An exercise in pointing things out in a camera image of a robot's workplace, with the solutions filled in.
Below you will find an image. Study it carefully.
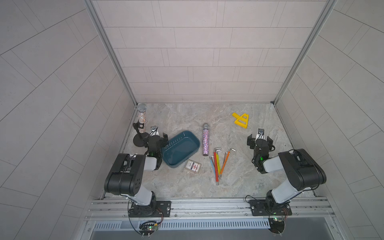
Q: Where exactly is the red hex key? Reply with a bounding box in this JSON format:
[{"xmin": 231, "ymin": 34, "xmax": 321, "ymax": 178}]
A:
[{"xmin": 214, "ymin": 148, "xmax": 220, "ymax": 186}]

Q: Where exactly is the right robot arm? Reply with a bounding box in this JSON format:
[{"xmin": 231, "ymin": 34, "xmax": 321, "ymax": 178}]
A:
[{"xmin": 247, "ymin": 134, "xmax": 327, "ymax": 208}]

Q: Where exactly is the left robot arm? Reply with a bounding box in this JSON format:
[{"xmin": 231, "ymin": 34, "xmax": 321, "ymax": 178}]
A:
[{"xmin": 104, "ymin": 133, "xmax": 169, "ymax": 208}]

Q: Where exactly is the teal plastic storage box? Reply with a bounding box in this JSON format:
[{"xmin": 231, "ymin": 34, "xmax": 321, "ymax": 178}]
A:
[{"xmin": 162, "ymin": 131, "xmax": 201, "ymax": 168}]

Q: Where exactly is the small card box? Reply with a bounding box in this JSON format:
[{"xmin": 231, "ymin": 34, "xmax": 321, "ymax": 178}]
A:
[{"xmin": 184, "ymin": 160, "xmax": 202, "ymax": 174}]

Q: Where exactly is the black microphone stand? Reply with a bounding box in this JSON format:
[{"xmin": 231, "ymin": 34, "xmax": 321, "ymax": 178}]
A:
[{"xmin": 133, "ymin": 121, "xmax": 150, "ymax": 148}]

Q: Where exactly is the glitter microphone on stand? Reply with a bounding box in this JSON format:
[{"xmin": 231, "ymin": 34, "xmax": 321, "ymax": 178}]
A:
[{"xmin": 137, "ymin": 103, "xmax": 147, "ymax": 134}]

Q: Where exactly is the purple glitter microphone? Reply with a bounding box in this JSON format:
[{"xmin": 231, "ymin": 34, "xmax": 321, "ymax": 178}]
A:
[{"xmin": 203, "ymin": 124, "xmax": 210, "ymax": 157}]

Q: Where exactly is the right circuit board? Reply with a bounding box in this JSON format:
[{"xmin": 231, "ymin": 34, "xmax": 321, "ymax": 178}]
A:
[{"xmin": 269, "ymin": 218, "xmax": 285, "ymax": 236}]

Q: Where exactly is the circuit board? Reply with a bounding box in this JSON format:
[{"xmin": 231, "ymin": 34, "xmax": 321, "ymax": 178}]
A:
[
  {"xmin": 269, "ymin": 218, "xmax": 285, "ymax": 236},
  {"xmin": 139, "ymin": 221, "xmax": 161, "ymax": 238}
]

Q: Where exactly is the left circuit board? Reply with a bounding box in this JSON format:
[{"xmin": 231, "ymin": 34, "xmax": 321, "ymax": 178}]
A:
[{"xmin": 139, "ymin": 221, "xmax": 161, "ymax": 238}]

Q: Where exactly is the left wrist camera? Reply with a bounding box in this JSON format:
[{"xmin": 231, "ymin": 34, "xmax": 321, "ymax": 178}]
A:
[{"xmin": 150, "ymin": 126, "xmax": 159, "ymax": 136}]

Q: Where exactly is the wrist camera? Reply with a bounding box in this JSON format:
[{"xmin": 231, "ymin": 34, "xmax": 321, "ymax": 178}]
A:
[
  {"xmin": 257, "ymin": 128, "xmax": 265, "ymax": 139},
  {"xmin": 150, "ymin": 126, "xmax": 159, "ymax": 136}
]

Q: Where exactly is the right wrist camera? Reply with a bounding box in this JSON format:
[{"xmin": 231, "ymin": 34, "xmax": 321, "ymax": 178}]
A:
[{"xmin": 257, "ymin": 128, "xmax": 265, "ymax": 139}]

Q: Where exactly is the yellow plastic bracket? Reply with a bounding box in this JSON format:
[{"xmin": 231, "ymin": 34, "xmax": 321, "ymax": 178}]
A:
[{"xmin": 232, "ymin": 113, "xmax": 249, "ymax": 129}]

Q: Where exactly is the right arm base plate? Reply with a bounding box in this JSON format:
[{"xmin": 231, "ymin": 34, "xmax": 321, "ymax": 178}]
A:
[{"xmin": 248, "ymin": 200, "xmax": 292, "ymax": 217}]

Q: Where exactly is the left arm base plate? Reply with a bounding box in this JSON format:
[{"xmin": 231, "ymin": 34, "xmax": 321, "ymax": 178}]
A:
[{"xmin": 128, "ymin": 201, "xmax": 172, "ymax": 218}]

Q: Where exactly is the aluminium front rail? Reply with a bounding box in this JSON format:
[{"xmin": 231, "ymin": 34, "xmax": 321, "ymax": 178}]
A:
[{"xmin": 85, "ymin": 196, "xmax": 335, "ymax": 223}]

